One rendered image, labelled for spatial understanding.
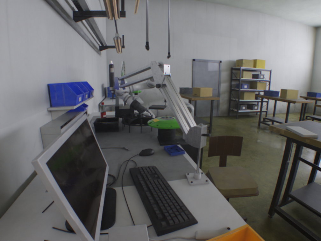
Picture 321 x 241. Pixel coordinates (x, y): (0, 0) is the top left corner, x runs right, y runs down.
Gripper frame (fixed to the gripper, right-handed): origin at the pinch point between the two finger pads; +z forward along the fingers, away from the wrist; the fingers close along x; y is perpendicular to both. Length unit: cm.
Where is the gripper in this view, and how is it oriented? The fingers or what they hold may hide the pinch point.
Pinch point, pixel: (150, 113)
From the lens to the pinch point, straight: 144.0
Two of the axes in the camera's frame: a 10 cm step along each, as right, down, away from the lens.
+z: 7.7, 6.2, -1.4
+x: -3.5, 2.2, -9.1
